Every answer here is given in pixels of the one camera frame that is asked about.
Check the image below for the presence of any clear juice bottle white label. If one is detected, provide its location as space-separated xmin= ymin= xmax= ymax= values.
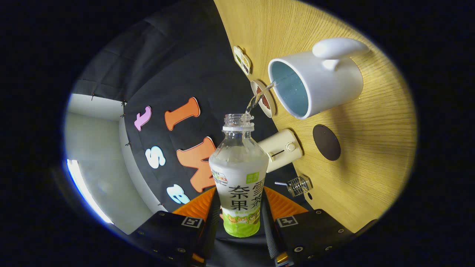
xmin=209 ymin=113 xmax=269 ymax=238

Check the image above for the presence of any cream toaster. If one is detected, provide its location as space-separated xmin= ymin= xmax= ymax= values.
xmin=257 ymin=128 xmax=303 ymax=173

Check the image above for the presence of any dark brown round coaster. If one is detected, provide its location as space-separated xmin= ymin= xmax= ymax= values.
xmin=312 ymin=124 xmax=341 ymax=161

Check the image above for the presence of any white round plate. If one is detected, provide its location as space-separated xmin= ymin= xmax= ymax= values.
xmin=250 ymin=80 xmax=277 ymax=118

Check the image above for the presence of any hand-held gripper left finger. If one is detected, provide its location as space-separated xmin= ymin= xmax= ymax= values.
xmin=139 ymin=187 xmax=220 ymax=267

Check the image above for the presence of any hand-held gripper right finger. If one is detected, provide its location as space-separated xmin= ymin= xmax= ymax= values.
xmin=261 ymin=187 xmax=355 ymax=267

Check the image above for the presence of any black backdrop cloth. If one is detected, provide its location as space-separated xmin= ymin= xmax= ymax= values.
xmin=71 ymin=0 xmax=316 ymax=267

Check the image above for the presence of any metal wire utensil holder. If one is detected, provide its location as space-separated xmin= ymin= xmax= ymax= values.
xmin=286 ymin=175 xmax=313 ymax=197

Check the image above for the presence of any white cup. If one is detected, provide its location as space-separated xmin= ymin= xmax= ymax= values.
xmin=268 ymin=37 xmax=370 ymax=120

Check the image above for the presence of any white divided dish with beans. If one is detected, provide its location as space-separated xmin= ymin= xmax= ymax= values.
xmin=233 ymin=46 xmax=252 ymax=76

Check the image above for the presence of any wooden table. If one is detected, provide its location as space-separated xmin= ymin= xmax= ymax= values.
xmin=213 ymin=0 xmax=418 ymax=234

